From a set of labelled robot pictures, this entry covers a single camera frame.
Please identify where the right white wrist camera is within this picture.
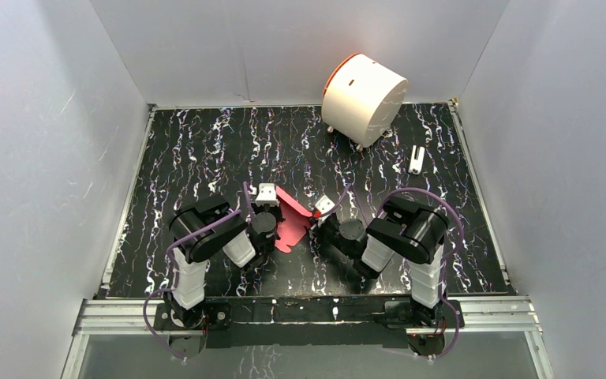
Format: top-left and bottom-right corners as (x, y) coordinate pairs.
(313, 195), (335, 222)

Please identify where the pink paper box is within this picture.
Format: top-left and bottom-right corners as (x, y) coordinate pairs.
(275, 186), (312, 253)

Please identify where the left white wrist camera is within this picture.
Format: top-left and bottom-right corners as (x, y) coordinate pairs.
(255, 183), (279, 206)

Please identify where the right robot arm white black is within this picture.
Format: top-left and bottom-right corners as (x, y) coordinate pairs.
(312, 196), (449, 327)

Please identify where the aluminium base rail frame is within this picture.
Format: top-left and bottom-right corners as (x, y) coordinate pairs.
(62, 295), (553, 378)

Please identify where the white cylindrical container orange rim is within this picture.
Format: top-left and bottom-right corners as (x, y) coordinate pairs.
(321, 53), (409, 150)

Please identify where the small white plastic clip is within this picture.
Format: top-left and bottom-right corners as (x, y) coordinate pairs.
(408, 145), (425, 175)

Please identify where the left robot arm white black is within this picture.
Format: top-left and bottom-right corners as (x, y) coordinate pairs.
(166, 193), (284, 328)

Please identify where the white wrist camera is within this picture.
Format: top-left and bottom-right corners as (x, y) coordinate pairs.
(313, 195), (335, 222)
(255, 183), (279, 206)

